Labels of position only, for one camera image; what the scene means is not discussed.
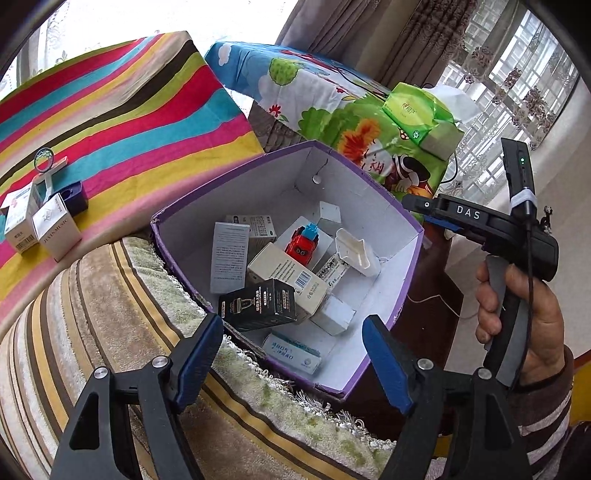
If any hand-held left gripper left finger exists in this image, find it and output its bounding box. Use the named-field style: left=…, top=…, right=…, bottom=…
left=54, top=314, right=225, bottom=480

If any white tissue paper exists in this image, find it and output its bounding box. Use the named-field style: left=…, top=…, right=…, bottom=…
left=431, top=84, right=477, bottom=124

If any cream cardboard box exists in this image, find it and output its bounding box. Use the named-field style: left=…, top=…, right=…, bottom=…
left=246, top=241, right=329, bottom=320

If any dark blue plastic case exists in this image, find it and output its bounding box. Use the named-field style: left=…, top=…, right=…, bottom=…
left=48, top=181, right=89, bottom=217

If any person's right forearm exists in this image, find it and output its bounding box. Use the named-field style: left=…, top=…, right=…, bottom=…
left=505, top=346, right=577, bottom=480

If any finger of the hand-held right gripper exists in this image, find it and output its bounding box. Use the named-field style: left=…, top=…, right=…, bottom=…
left=401, top=194, right=463, bottom=233

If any red toy car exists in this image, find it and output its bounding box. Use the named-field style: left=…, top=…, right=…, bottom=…
left=284, top=222, right=321, bottom=266

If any green tissue pack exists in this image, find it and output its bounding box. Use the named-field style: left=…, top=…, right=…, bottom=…
left=381, top=82, right=465, bottom=160

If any sheer flowered curtain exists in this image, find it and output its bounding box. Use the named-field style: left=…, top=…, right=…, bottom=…
left=438, top=0, right=580, bottom=151

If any beige striped plush mat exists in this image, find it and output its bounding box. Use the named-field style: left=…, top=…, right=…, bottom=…
left=0, top=235, right=398, bottom=480

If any white plastic case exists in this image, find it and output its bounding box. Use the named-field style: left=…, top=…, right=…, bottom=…
left=335, top=227, right=382, bottom=278

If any white box diamond logo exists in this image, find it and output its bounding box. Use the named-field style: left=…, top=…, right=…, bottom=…
left=31, top=193, right=83, bottom=263

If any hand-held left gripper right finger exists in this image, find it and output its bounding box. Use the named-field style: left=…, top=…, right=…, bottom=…
left=361, top=314, right=532, bottom=480

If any small white cardboard box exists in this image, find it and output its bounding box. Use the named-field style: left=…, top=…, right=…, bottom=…
left=310, top=295, right=357, bottom=337

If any purple cardboard box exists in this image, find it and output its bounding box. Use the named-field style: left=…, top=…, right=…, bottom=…
left=150, top=140, right=424, bottom=401

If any dark brown wooden furniture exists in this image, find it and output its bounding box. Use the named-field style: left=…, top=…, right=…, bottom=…
left=342, top=222, right=481, bottom=444

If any black printed box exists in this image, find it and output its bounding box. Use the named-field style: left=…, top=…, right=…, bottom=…
left=218, top=278, right=297, bottom=332

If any white box colourful print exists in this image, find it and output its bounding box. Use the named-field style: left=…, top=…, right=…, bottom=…
left=0, top=185, right=42, bottom=256

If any colourful striped cloth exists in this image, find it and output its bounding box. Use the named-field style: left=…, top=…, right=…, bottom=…
left=0, top=30, right=264, bottom=333

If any cartoon printed cloth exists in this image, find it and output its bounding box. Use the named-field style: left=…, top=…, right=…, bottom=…
left=204, top=41, right=458, bottom=195

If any clear round ring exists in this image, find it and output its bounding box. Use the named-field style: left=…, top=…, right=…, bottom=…
left=33, top=145, right=56, bottom=172

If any white teal box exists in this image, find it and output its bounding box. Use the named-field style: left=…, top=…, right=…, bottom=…
left=262, top=332, right=322, bottom=376

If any grey cardboard box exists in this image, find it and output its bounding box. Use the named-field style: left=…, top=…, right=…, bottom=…
left=210, top=222, right=251, bottom=295

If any mauve patterned drape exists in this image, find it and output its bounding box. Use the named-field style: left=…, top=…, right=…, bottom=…
left=274, top=0, right=490, bottom=93

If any small white upright box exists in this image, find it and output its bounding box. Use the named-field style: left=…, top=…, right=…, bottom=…
left=318, top=200, right=342, bottom=234

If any person's right hand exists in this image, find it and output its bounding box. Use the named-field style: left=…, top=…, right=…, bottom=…
left=475, top=264, right=568, bottom=387

